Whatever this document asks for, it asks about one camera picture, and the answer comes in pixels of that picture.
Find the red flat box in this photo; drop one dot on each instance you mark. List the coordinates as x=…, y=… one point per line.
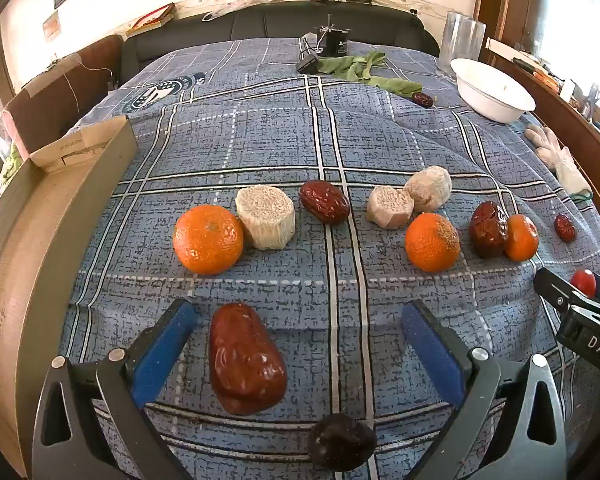
x=154, y=16

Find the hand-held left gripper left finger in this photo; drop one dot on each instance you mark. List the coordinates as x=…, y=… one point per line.
x=162, y=350

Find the blue plaid blanket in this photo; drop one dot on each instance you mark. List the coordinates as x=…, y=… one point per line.
x=280, y=135

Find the white plastic basin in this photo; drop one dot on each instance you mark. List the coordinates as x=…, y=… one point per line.
x=492, y=90

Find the green plastic bag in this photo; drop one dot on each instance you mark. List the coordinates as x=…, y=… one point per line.
x=10, y=167

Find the tall beige round cake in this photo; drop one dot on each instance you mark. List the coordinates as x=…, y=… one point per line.
x=266, y=217

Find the large smooth orange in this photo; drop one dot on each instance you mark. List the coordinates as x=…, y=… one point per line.
x=207, y=240

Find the large brown carton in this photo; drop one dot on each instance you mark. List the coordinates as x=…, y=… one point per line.
x=65, y=95

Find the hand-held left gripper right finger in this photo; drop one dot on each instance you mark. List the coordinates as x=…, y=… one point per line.
x=432, y=347

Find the green cloth strip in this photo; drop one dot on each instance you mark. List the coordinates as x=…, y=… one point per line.
x=370, y=71

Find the clear glass container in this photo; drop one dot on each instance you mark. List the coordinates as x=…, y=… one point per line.
x=461, y=42

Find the dried dark jujube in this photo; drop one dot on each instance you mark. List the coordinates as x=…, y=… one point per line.
x=423, y=100

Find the dark grey sofa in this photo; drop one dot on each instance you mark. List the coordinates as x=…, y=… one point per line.
x=270, y=22

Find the white work glove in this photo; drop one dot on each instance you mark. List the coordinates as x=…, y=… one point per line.
x=555, y=155

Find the wooden side cabinet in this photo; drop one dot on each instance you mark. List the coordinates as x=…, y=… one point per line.
x=575, y=125

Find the wrinkled dark red jujube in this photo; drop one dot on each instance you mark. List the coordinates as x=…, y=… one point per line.
x=487, y=230

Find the lumpy beige cake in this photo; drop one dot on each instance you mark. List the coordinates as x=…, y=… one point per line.
x=430, y=187

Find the glossy red jujube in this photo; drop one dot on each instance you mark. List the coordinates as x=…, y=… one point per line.
x=324, y=201

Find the short beige round cake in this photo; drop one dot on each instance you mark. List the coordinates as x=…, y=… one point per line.
x=390, y=206

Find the cardboard box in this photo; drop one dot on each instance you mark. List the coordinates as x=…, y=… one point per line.
x=25, y=285

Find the orange with spotted patch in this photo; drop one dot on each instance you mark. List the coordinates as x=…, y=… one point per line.
x=432, y=242

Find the small wall poster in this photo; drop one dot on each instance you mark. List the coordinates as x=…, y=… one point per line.
x=51, y=25

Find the large red jujube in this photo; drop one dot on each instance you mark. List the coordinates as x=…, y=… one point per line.
x=245, y=360

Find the red cherry tomato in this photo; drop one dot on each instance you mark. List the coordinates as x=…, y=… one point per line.
x=583, y=282

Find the small red jujube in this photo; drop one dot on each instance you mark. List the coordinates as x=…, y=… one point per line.
x=565, y=227

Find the black power adapter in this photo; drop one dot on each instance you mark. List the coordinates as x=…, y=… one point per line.
x=307, y=64

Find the small deep orange tangerine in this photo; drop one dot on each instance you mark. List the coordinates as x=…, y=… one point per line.
x=522, y=237

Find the blackish dark jujube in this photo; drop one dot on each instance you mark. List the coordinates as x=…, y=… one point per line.
x=342, y=441

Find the black cylindrical device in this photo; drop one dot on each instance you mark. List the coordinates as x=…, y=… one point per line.
x=337, y=42

